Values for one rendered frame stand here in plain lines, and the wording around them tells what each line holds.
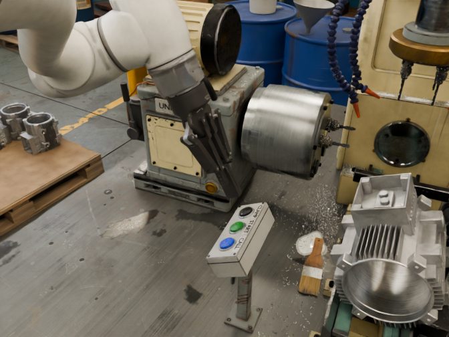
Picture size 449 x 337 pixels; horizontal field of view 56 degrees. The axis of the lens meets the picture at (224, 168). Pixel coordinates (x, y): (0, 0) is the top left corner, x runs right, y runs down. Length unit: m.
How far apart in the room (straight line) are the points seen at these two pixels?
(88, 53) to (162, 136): 0.54
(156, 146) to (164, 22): 0.59
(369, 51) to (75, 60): 0.87
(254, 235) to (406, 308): 0.32
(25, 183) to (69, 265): 1.61
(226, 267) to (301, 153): 0.43
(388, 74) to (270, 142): 0.43
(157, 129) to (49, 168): 1.70
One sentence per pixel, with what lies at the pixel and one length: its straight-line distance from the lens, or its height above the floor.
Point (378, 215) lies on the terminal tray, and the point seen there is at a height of 1.12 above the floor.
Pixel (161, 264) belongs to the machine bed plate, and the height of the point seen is 0.80.
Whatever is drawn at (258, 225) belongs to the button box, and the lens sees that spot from 0.85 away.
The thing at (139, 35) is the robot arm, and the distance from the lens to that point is 0.73.
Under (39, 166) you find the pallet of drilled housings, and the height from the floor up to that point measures 0.15.
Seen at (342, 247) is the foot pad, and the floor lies 1.04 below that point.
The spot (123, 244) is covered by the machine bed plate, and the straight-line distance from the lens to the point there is 1.22.
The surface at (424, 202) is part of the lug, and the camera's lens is 0.94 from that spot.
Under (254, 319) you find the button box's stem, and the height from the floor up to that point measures 0.81.
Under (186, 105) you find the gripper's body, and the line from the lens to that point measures 0.76.
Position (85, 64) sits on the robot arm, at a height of 1.39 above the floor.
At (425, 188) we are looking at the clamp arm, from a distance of 1.12.
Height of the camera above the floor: 1.63
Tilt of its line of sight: 34 degrees down
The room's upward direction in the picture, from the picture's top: straight up
